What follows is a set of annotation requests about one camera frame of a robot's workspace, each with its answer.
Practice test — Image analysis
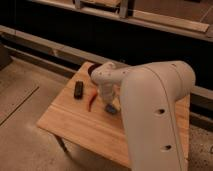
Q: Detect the dark red bowl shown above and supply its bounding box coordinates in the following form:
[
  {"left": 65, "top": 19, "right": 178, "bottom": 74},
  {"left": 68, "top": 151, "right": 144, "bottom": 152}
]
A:
[{"left": 88, "top": 63, "right": 102, "bottom": 77}]

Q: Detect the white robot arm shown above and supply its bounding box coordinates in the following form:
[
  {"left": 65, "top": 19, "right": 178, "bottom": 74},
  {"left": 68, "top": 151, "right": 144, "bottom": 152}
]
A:
[{"left": 88, "top": 61, "right": 196, "bottom": 171}]

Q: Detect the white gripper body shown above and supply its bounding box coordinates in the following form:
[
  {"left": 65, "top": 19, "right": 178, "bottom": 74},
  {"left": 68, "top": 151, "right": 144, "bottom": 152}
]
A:
[{"left": 99, "top": 83, "right": 115, "bottom": 103}]

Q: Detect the black rectangular block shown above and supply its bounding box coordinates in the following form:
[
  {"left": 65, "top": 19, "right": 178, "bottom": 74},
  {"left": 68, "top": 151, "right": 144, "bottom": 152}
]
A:
[{"left": 74, "top": 81, "right": 83, "bottom": 99}]

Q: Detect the wooden table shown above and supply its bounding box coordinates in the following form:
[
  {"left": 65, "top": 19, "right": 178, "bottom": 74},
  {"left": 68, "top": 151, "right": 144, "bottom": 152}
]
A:
[{"left": 36, "top": 60, "right": 191, "bottom": 169}]

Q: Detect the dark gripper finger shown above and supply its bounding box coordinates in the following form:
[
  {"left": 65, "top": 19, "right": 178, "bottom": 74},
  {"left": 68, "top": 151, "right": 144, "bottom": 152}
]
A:
[{"left": 105, "top": 104, "right": 118, "bottom": 115}]

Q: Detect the metal table leg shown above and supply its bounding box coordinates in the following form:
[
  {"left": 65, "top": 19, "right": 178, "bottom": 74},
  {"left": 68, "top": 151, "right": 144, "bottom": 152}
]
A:
[{"left": 54, "top": 135, "right": 68, "bottom": 153}]

